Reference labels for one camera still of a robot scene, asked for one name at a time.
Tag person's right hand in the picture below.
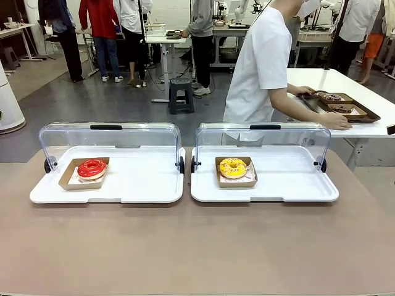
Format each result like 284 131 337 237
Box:
326 112 354 131

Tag brown cardboard donut box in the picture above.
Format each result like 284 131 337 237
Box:
215 156 258 189
317 92 355 105
58 157 110 191
326 104 368 120

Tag dark brown serving tray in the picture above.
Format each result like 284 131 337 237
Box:
297 89 382 124

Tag person's right forearm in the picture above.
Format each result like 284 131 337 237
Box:
268 88 332 124

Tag person in white shirt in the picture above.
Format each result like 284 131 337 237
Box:
222 0 322 146

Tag yellow sprinkled donut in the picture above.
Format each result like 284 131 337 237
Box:
218 157 247 179

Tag red glazed donut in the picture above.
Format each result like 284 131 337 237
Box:
77 158 108 181

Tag large white table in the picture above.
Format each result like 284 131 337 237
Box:
285 68 395 169

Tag clear plastic tray lid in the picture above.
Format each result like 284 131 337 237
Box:
191 121 331 173
38 122 186 175

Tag black stand pole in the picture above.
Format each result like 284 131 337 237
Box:
323 0 351 71

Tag white plastic display tray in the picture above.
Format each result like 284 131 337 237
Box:
190 145 339 203
30 145 186 204

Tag bystander in orange shorts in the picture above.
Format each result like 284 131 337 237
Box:
359 30 387 86

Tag bystander white shirt dark trousers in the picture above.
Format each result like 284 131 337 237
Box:
335 0 383 78

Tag bystander in gray sweater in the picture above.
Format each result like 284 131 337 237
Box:
181 0 215 96

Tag gray plastic step stool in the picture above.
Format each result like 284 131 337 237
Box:
168 78 196 116

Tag white standing desk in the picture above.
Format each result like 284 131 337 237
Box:
144 23 193 103

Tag bystander white top black bottoms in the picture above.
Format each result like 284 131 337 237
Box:
118 0 154 89

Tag bystander in red top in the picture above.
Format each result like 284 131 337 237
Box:
78 0 124 84

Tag bystander in dark clothes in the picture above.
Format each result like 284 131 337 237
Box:
38 0 85 83

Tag mauve plastic stool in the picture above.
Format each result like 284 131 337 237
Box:
0 46 21 70

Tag white work table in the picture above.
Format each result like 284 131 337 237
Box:
0 23 43 62

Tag white round pedestal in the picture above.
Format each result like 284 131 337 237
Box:
0 60 27 135

